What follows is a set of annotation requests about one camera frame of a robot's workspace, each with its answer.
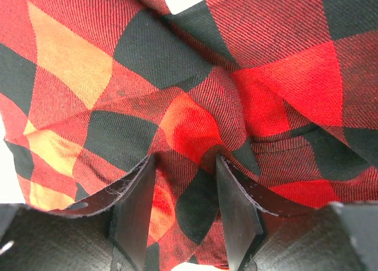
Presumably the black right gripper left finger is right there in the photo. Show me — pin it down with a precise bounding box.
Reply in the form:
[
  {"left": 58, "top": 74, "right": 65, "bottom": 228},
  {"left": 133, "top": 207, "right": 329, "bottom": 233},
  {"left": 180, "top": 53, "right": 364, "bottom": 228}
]
[{"left": 50, "top": 155, "right": 155, "bottom": 270}]

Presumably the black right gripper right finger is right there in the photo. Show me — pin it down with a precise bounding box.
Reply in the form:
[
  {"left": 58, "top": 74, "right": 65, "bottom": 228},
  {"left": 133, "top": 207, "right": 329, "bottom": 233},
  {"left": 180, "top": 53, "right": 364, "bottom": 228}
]
[{"left": 216, "top": 155, "right": 313, "bottom": 270}]

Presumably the red black plaid shirt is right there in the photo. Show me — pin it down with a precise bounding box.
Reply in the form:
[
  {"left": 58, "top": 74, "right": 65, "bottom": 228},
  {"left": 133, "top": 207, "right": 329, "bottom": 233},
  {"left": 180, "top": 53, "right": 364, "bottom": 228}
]
[{"left": 1, "top": 0, "right": 377, "bottom": 270}]

